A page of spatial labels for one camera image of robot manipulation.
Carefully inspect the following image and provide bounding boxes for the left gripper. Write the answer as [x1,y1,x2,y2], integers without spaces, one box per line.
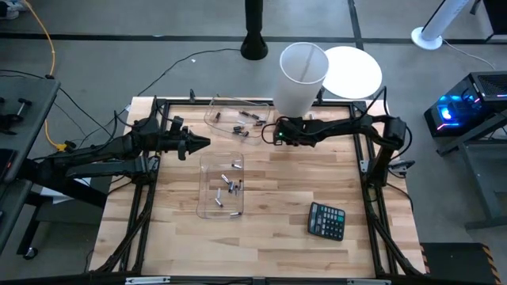
[157,128,212,162]

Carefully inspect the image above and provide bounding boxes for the black desk calculator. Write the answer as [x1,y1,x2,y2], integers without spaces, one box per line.
[307,201,346,241]

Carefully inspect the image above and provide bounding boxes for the clear plastic bin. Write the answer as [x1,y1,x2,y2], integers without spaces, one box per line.
[203,97,272,146]
[196,151,246,221]

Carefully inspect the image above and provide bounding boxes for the white shade wooden base lamp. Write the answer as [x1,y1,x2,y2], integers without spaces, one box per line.
[273,41,330,120]

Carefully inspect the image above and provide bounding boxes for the black pole stand base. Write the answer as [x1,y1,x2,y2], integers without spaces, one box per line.
[239,0,269,62]

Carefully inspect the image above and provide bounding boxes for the grey side table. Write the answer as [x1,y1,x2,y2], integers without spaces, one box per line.
[0,77,61,261]

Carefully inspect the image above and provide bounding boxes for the white fan base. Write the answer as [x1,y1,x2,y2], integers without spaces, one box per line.
[410,0,472,51]

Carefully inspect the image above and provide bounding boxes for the black clamp tool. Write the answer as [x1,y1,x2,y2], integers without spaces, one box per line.
[0,97,32,135]

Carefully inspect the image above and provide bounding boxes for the black device with red light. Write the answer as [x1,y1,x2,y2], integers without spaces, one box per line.
[0,148,17,179]

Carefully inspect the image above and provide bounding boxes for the black computer with coloured lights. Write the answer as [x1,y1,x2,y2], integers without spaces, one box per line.
[423,70,507,139]

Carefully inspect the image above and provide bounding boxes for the dark grey computer stand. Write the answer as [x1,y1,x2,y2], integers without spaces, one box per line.
[435,114,507,231]

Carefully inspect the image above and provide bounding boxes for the black box with hazard stripes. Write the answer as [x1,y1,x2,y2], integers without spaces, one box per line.
[419,241,503,285]

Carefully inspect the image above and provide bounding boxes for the person's shoe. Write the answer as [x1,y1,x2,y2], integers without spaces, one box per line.
[0,0,25,20]

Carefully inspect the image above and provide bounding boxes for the tall black cabinet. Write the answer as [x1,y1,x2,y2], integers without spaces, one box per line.
[470,0,507,44]

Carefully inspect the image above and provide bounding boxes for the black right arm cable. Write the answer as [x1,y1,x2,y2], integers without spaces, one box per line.
[261,86,387,146]

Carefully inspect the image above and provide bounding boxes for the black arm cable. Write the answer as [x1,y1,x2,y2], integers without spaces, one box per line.
[112,94,175,131]
[261,86,387,146]

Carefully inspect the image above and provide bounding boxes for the black aluminium table frame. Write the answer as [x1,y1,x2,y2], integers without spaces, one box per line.
[89,97,427,285]

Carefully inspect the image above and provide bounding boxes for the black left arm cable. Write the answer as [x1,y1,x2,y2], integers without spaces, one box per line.
[112,94,175,131]

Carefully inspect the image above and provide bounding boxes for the black floor cable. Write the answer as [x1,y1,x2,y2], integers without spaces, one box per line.
[85,47,242,139]

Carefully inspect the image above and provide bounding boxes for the light metal clamp bracket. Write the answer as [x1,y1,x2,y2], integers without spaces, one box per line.
[390,160,416,175]

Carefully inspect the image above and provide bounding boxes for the yellow floor cable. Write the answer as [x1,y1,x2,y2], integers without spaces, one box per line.
[21,0,76,154]

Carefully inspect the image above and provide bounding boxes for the white fan cable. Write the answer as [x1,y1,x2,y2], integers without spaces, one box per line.
[441,38,496,70]

